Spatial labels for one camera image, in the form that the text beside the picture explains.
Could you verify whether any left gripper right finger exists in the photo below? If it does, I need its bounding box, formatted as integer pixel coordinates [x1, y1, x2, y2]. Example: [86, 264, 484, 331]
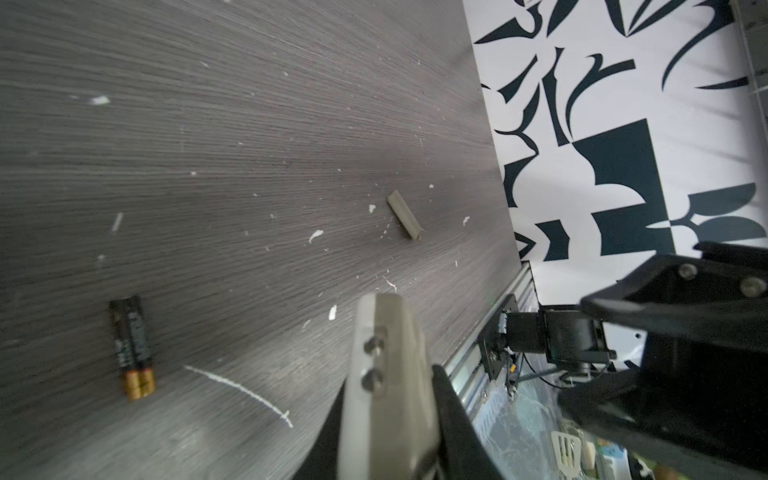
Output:
[432, 365, 503, 480]

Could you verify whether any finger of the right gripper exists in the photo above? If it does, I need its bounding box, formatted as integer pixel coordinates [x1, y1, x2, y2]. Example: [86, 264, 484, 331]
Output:
[558, 370, 767, 479]
[580, 242, 767, 353]

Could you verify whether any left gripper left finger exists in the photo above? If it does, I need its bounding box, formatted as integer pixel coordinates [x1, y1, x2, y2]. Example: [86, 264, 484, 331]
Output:
[292, 384, 345, 480]

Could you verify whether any white remote control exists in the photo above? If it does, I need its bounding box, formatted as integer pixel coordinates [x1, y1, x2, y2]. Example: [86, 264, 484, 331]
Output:
[337, 294, 441, 479]

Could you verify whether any grey remote battery cover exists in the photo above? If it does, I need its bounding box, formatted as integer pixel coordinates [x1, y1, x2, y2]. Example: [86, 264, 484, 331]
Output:
[387, 190, 423, 240]

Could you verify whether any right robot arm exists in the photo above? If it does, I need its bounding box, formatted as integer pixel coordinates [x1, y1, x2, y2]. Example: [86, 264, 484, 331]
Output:
[502, 242, 767, 479]

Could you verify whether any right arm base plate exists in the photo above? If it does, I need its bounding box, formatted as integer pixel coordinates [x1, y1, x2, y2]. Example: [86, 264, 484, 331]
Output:
[477, 294, 518, 381]

